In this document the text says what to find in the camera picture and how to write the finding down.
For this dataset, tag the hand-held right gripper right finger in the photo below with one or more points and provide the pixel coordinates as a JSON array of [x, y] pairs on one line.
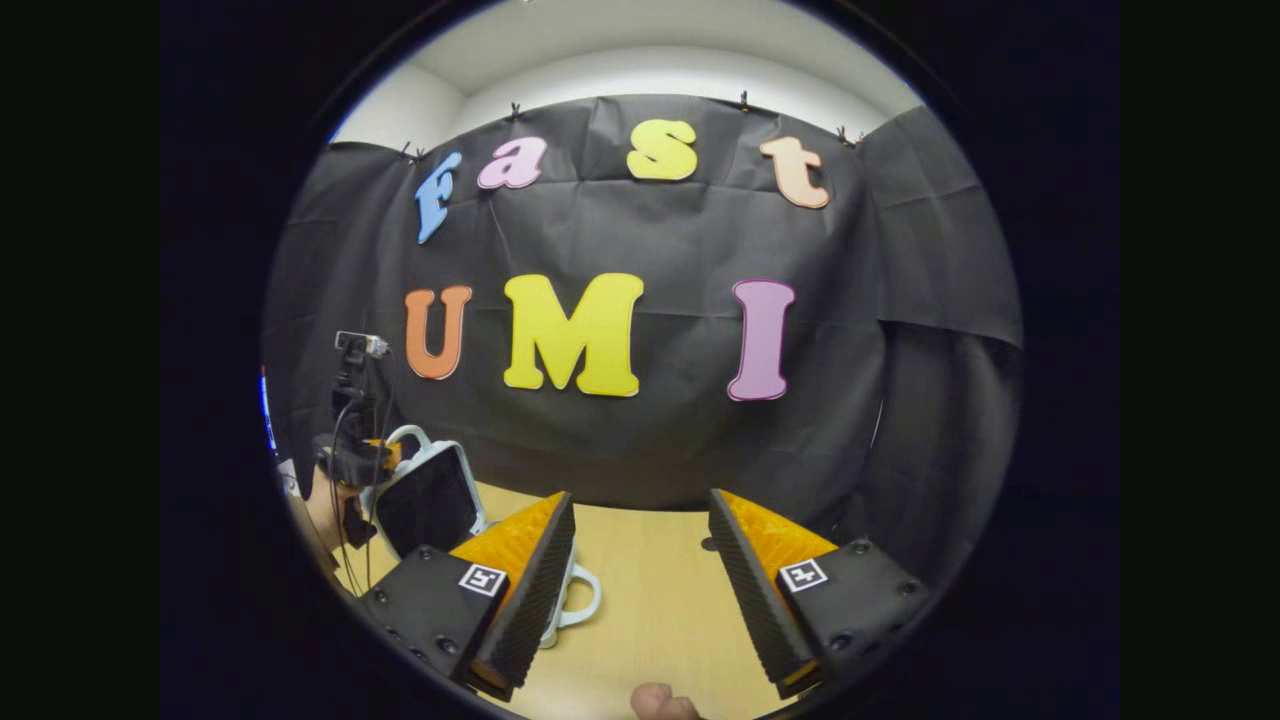
[[750, 590]]

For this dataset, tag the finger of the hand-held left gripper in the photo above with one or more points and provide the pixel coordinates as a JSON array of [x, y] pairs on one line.
[[390, 455]]

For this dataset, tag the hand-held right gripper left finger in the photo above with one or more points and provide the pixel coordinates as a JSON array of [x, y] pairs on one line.
[[530, 600]]

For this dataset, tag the light blue suitcase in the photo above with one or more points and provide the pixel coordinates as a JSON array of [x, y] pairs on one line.
[[430, 505]]

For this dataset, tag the black backdrop cloth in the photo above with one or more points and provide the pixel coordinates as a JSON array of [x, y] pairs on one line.
[[650, 450]]

